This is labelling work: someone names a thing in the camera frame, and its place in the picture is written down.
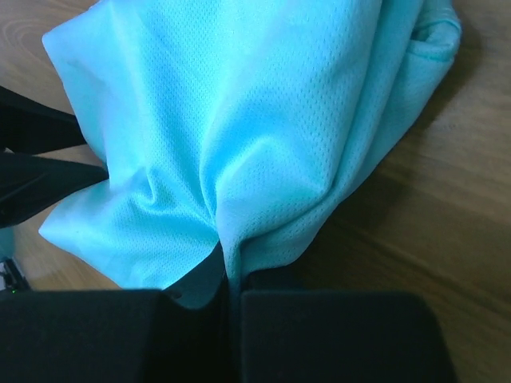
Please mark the teal t-shirt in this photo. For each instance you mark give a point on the teal t-shirt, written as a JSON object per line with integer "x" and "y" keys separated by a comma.
{"x": 235, "y": 123}

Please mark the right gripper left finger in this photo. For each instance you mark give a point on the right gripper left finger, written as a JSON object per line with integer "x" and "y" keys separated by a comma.
{"x": 171, "y": 335}

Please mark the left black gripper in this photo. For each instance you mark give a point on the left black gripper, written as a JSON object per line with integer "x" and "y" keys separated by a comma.
{"x": 29, "y": 185}

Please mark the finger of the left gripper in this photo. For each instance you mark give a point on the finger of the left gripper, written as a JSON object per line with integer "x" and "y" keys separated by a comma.
{"x": 32, "y": 128}

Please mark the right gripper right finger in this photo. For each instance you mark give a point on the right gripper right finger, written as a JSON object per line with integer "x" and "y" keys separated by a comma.
{"x": 291, "y": 334}

